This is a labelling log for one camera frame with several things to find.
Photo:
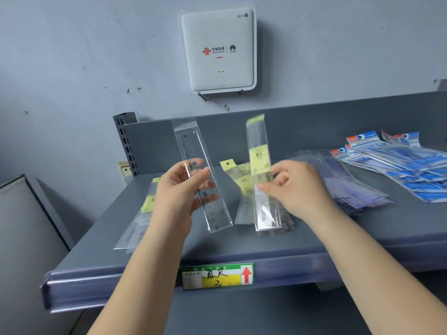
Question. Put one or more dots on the white wall router box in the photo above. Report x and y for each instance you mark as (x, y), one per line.
(218, 31)

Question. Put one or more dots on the green yellow shelf price label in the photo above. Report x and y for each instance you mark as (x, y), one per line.
(216, 277)

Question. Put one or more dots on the pile of blue set-square packets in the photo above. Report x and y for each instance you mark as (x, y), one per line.
(398, 163)

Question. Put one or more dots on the grey leaning board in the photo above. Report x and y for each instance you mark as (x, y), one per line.
(24, 258)

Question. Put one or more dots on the person's left hand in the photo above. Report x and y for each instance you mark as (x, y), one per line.
(171, 202)

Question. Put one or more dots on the person's right forearm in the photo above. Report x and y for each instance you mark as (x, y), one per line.
(380, 282)

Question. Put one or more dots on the grey shelf back panel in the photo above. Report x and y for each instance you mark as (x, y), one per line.
(314, 129)

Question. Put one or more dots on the clear straight ruler packet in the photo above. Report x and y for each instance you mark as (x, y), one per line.
(260, 156)
(190, 139)

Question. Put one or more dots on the pile of clear rulers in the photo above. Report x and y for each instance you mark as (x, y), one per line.
(139, 226)

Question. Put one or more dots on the grey slotted shelf post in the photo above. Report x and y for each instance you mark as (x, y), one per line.
(440, 84)
(125, 143)

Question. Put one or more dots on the person's left forearm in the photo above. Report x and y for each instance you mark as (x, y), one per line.
(136, 289)

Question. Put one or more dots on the person's right hand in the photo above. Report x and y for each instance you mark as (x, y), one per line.
(304, 195)

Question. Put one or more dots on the clear purple ruler packets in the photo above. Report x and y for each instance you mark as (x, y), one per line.
(352, 188)

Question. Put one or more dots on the pale wall socket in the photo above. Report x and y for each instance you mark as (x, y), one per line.
(124, 169)

